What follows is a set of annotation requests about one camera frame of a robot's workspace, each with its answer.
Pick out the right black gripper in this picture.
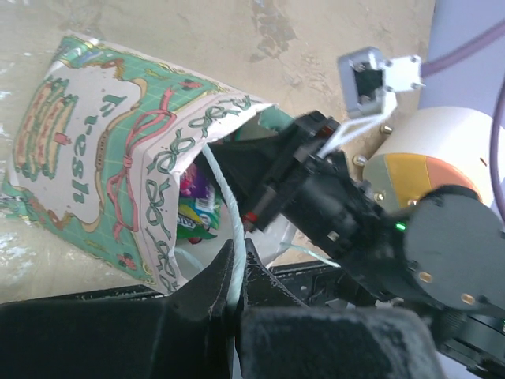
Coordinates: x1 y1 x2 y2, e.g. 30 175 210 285
207 110 380 257

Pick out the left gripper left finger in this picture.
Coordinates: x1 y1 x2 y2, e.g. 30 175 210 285
1 242 233 378

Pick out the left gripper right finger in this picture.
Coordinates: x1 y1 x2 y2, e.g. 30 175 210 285
238 240 445 378

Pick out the purple Fox's candy bag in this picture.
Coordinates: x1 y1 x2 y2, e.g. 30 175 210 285
179 163 215 200

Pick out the green yellow Fox's candy bag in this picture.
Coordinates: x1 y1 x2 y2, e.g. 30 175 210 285
177 195 222 243

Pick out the green patterned paper bag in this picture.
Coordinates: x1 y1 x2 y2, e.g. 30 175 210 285
2 34 291 295

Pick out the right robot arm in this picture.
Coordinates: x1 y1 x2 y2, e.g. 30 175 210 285
209 111 504 378

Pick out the large cream cylinder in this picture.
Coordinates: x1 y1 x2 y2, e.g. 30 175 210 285
362 107 495 212

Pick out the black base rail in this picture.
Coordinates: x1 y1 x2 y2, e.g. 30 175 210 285
57 261 376 309

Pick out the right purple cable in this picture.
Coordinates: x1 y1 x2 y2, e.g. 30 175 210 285
420 17 505 222

